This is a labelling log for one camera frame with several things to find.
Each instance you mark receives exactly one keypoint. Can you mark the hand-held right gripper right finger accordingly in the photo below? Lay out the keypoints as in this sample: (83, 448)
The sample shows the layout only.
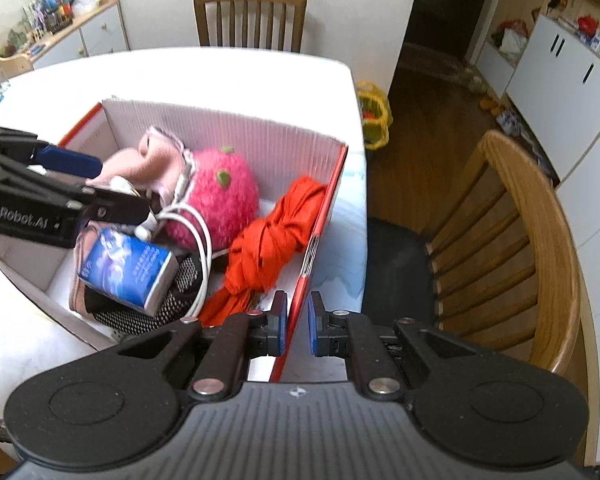
(313, 327)

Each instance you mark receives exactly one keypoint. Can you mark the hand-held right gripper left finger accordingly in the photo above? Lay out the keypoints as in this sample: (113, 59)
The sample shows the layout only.
(280, 327)

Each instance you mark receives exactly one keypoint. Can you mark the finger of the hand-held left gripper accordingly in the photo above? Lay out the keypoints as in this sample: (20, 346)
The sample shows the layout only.
(120, 207)
(70, 160)

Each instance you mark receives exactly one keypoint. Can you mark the blue rectangular box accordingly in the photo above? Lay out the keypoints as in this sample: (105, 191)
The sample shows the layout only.
(120, 265)

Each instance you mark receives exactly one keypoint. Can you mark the pink plush toy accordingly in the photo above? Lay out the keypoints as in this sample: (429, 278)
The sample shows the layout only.
(155, 155)

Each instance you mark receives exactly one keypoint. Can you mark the orange cloth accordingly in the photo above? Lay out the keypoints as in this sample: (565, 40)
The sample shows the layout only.
(265, 240)

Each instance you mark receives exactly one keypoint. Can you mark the pink strawberry plush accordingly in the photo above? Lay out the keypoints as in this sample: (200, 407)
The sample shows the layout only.
(220, 200)

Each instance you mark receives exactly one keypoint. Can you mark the red and white cardboard box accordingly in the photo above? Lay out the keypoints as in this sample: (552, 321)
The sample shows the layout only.
(255, 135)

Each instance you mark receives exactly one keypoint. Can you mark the black mesh pouch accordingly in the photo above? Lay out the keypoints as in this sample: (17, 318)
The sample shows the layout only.
(180, 280)

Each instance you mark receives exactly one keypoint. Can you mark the black seat cushion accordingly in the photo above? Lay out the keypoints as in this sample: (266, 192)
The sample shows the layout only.
(395, 270)

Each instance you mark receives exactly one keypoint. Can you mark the white and wood sideboard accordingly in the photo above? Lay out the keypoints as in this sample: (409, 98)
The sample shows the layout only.
(100, 25)

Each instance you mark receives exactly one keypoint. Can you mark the wooden chair with curved back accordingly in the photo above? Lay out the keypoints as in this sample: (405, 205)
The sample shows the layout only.
(545, 220)

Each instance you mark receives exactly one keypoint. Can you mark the yellow slippers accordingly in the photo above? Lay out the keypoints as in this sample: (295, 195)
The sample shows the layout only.
(491, 105)

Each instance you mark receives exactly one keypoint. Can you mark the door mat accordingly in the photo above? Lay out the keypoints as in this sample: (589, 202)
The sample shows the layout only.
(435, 65)

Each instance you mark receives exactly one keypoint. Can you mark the red plastic bag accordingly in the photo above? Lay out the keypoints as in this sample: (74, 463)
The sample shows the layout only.
(512, 26)

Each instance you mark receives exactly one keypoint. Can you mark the red toy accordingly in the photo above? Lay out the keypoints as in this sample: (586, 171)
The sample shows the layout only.
(588, 24)

